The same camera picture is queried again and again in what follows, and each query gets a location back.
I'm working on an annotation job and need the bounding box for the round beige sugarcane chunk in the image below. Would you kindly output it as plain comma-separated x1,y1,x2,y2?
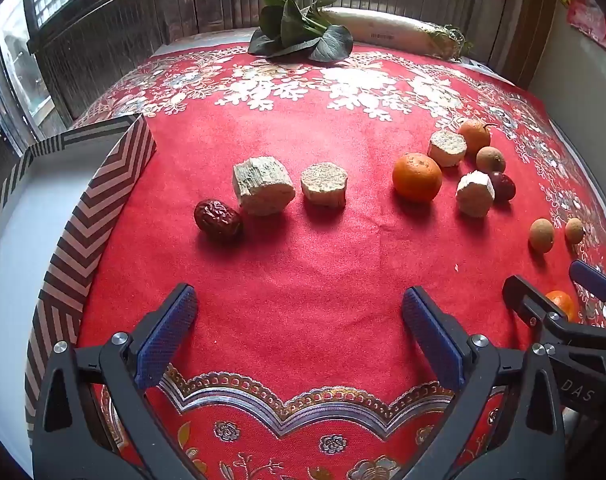
300,161,349,208

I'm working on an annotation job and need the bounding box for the green leafy vegetable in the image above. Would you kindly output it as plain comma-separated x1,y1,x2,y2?
247,0,355,63

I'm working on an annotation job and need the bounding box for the glass door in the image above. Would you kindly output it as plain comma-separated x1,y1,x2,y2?
0,0,69,151

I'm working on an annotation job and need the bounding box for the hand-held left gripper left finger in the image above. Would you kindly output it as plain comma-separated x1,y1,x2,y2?
30,282,204,480

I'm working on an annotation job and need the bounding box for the large mandarin orange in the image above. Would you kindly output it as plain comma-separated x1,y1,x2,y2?
392,152,443,203

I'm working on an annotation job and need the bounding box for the wrinkled red date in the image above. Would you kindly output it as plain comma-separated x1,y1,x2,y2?
193,199,244,241

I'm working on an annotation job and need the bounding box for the small orange with stem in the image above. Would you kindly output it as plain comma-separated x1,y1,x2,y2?
457,119,498,153

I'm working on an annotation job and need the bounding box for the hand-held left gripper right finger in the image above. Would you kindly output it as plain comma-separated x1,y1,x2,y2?
402,286,566,480

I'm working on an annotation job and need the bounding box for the striped cardboard box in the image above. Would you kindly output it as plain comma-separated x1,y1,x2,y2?
0,114,158,431

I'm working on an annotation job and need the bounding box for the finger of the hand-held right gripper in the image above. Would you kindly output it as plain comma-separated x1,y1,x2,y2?
502,275,576,343
569,259,606,322

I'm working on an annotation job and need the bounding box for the red wall decoration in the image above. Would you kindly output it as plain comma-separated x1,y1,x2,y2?
558,0,606,56

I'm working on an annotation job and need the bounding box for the white radish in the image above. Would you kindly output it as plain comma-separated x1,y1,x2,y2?
318,6,474,61

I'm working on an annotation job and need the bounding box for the dark red date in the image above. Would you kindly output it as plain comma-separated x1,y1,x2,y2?
490,172,516,202

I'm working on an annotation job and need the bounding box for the large beige sugarcane chunk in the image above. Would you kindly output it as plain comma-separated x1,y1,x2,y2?
232,156,296,217

